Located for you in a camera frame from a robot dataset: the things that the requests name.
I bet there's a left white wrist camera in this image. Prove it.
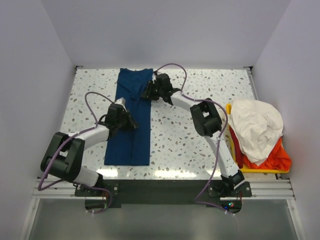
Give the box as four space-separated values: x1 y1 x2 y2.
114 97 126 107

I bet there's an orange t shirt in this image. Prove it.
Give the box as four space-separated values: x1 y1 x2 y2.
241 138 292 174

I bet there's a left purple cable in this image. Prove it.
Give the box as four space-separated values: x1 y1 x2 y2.
37 91 118 214

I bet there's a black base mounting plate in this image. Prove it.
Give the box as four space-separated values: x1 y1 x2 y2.
74 179 253 213

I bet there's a white t shirt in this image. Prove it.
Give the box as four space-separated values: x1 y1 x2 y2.
228 99 284 166

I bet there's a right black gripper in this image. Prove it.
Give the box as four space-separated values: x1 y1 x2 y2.
140 80 164 101

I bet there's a red t shirt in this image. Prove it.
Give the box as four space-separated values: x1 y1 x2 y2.
229 126 245 169

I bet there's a yellow plastic bin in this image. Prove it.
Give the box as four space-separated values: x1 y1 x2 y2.
226 99 292 174

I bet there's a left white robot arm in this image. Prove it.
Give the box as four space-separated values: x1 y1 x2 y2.
38 98 138 196

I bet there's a blue t shirt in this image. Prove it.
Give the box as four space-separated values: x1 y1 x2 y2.
104 68 153 166

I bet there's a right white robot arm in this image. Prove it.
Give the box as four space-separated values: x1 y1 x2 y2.
141 72 245 197

